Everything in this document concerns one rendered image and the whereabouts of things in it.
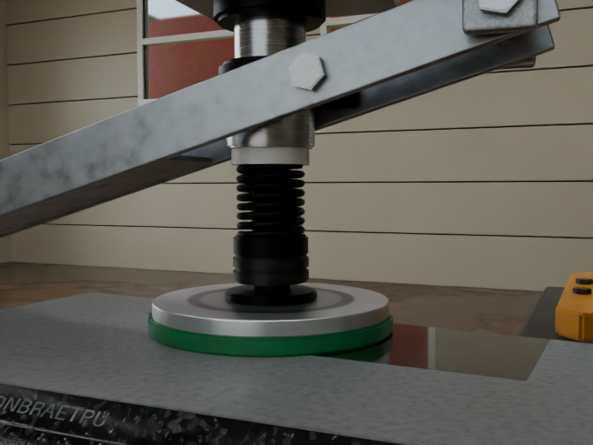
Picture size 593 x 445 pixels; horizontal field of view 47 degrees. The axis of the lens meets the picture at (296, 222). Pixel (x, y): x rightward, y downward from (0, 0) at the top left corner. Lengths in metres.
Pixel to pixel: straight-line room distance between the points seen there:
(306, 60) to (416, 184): 6.18
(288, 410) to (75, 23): 8.58
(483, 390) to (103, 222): 8.08
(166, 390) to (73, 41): 8.49
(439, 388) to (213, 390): 0.14
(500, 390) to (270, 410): 0.15
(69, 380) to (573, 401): 0.32
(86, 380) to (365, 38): 0.32
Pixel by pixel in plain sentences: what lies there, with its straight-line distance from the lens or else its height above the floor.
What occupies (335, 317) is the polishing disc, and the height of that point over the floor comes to 0.85.
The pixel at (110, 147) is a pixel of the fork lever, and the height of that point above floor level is 0.99.
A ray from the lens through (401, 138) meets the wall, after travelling 6.76.
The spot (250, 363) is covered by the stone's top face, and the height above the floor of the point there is 0.82.
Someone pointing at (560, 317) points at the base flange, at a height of 0.77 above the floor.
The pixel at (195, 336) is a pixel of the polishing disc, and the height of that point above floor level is 0.84.
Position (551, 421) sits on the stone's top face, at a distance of 0.41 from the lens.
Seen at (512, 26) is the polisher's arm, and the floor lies 1.06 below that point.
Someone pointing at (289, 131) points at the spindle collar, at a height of 1.00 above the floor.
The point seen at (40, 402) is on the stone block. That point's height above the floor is 0.82.
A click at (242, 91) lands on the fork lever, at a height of 1.03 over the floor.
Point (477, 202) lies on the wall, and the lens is 6.59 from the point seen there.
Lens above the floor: 0.95
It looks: 3 degrees down
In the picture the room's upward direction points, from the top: straight up
